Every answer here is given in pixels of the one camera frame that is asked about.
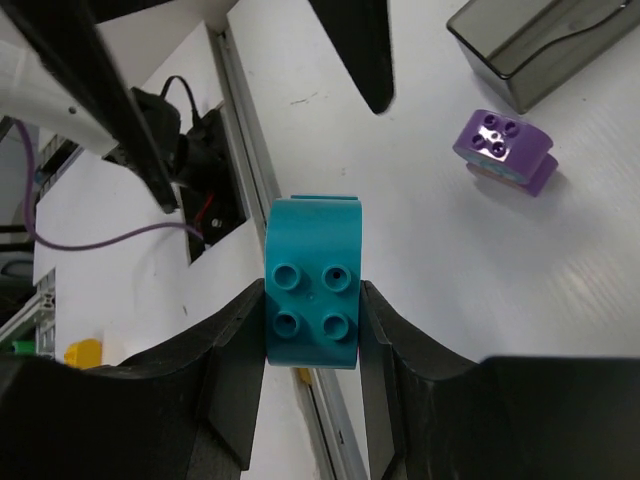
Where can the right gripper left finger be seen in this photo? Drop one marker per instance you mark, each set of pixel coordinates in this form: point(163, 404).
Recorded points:
point(184, 409)

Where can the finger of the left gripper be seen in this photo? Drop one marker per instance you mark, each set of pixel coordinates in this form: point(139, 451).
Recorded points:
point(65, 37)
point(359, 30)

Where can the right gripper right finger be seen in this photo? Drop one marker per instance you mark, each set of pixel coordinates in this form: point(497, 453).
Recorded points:
point(430, 413)

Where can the teal arch lego brick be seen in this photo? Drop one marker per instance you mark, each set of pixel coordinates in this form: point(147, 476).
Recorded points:
point(313, 252)

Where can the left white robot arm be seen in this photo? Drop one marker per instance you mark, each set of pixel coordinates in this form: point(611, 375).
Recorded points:
point(29, 92)

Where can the smoky grey plastic container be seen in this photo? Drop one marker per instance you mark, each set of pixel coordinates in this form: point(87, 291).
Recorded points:
point(524, 50)

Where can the purple arch lego brick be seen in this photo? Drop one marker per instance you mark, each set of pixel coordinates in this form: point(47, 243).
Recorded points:
point(507, 150)

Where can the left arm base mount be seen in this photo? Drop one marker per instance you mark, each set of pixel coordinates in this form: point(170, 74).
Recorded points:
point(195, 148)

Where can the aluminium front rail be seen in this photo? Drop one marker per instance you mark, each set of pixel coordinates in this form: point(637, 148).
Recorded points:
point(325, 403)

